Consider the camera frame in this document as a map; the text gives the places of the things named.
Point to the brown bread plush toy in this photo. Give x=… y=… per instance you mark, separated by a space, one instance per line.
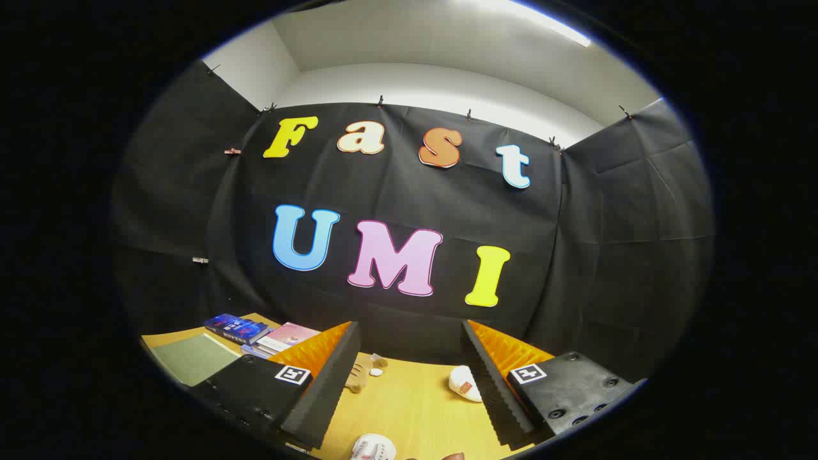
x=358 y=377

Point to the black backdrop cloth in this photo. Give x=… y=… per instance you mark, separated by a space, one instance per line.
x=396 y=191

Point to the pale blue book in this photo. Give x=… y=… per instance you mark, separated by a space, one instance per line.
x=255 y=351

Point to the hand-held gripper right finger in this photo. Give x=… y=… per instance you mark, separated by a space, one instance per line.
x=492 y=383

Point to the dark blue book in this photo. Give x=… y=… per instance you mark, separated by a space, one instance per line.
x=236 y=327

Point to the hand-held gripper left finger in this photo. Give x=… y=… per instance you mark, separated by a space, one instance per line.
x=332 y=383

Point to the pink cover book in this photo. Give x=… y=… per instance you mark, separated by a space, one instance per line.
x=291 y=334

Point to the white plush toy red label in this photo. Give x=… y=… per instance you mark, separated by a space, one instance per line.
x=461 y=380

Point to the white canvas shoe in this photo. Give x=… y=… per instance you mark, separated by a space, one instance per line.
x=372 y=447

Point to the cream fabric storage box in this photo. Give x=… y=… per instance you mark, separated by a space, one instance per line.
x=192 y=358

